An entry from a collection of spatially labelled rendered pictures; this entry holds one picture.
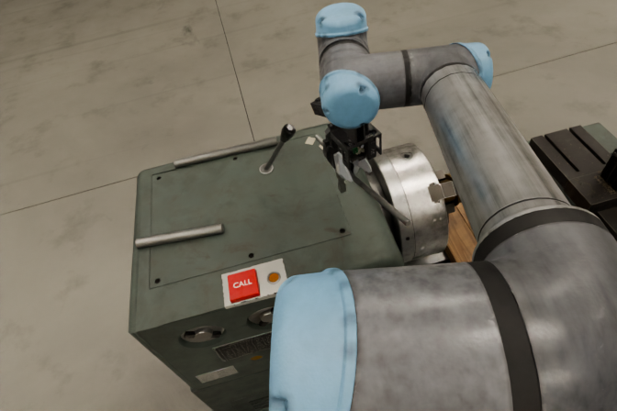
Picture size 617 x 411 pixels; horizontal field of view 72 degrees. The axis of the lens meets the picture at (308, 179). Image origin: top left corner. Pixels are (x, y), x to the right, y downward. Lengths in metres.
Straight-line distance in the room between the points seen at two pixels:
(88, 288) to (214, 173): 1.76
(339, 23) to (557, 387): 0.50
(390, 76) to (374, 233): 0.46
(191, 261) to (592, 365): 0.83
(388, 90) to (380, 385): 0.40
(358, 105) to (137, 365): 2.05
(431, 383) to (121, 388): 2.22
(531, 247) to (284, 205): 0.76
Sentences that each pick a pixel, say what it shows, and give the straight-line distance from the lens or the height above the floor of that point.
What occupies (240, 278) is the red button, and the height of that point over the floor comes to 1.27.
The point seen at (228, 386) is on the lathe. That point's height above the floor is 0.82.
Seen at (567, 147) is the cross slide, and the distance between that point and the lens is 1.62.
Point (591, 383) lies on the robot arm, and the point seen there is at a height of 1.79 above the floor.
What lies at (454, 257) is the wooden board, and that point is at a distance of 1.33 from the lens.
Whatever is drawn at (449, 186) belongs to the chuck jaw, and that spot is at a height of 1.20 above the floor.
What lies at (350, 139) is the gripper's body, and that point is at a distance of 0.74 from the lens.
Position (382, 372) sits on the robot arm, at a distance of 0.24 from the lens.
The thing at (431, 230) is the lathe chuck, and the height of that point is 1.14.
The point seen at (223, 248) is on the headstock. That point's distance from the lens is 0.97.
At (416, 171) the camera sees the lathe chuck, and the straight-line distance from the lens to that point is 1.08.
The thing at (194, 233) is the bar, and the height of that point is 1.27.
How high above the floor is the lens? 2.03
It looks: 48 degrees down
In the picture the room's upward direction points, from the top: 11 degrees counter-clockwise
